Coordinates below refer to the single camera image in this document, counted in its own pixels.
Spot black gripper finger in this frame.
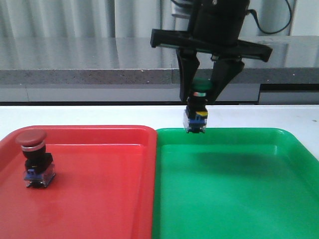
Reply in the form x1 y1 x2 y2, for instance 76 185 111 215
207 59 245 104
176 48 200 102

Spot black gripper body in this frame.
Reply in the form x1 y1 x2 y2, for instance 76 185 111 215
150 0 272 62

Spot green mushroom push button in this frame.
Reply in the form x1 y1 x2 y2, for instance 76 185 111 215
183 78 212 133

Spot red mushroom push button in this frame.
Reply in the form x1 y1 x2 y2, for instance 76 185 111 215
15 129 56 188

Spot green plastic tray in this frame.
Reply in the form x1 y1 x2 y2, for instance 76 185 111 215
152 128 319 239

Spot red plastic tray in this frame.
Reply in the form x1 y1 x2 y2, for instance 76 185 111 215
0 125 157 239

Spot grey stone countertop bench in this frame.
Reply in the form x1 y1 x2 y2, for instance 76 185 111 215
0 36 319 105

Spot grey pleated curtain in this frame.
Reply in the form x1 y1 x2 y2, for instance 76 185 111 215
0 0 299 39

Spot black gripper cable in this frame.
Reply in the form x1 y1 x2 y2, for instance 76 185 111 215
246 0 293 34

